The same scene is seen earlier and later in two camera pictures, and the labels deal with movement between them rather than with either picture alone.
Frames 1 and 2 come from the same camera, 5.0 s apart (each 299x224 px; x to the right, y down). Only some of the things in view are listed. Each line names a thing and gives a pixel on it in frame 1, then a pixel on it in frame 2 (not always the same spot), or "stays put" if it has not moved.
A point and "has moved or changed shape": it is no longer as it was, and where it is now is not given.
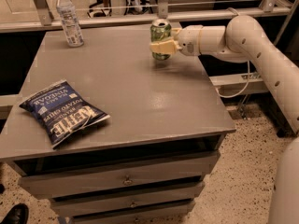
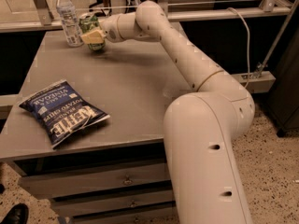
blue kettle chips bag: [62, 112] stays put
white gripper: [189, 41] → [109, 30]
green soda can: [161, 29] has moved or changed shape
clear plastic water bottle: [67, 13] stays put
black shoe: [18, 214] stays put
